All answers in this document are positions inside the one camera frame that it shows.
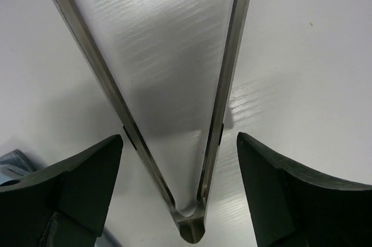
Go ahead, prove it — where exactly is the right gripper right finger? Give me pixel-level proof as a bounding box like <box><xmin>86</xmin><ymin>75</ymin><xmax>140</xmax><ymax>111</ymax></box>
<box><xmin>237</xmin><ymin>133</ymin><xmax>371</xmax><ymax>246</ymax></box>

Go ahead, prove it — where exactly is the striped cloth placemat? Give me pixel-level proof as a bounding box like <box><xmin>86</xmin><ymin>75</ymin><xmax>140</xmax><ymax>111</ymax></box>
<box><xmin>0</xmin><ymin>149</ymin><xmax>123</xmax><ymax>247</ymax></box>

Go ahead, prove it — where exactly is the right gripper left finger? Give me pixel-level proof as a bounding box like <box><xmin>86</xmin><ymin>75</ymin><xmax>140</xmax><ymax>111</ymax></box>
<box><xmin>1</xmin><ymin>135</ymin><xmax>123</xmax><ymax>246</ymax></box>

